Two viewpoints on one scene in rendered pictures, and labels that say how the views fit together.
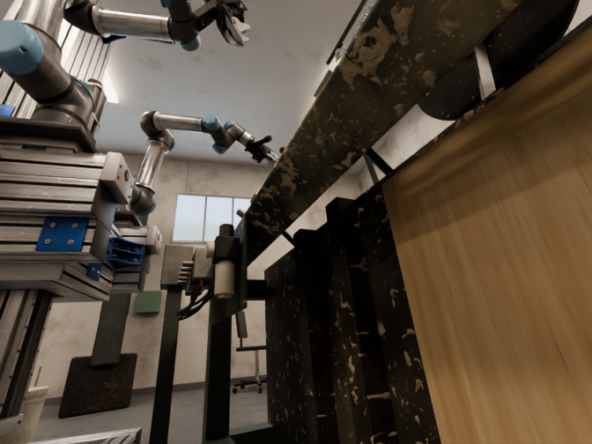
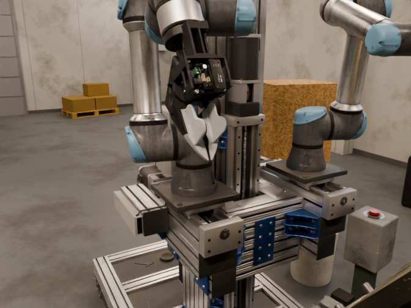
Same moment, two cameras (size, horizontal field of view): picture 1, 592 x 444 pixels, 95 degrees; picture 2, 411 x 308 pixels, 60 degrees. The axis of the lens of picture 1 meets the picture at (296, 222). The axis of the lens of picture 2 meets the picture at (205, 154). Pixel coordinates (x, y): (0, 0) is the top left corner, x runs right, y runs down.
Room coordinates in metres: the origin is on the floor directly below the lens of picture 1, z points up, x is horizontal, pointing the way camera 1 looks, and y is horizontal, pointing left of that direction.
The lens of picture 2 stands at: (0.40, -0.42, 1.48)
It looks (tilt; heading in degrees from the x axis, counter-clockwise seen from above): 16 degrees down; 78
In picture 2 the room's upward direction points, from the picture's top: straight up
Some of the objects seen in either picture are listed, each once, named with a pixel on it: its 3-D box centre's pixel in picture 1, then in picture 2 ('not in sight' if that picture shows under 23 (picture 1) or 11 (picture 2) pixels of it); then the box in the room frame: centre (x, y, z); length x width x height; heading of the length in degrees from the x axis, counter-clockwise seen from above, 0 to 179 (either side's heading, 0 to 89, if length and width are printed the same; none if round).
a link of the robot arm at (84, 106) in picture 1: (67, 102); (191, 139); (0.58, 0.67, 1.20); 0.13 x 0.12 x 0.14; 3
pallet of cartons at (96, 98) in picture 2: not in sight; (89, 99); (-0.53, 8.58, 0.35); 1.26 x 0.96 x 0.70; 17
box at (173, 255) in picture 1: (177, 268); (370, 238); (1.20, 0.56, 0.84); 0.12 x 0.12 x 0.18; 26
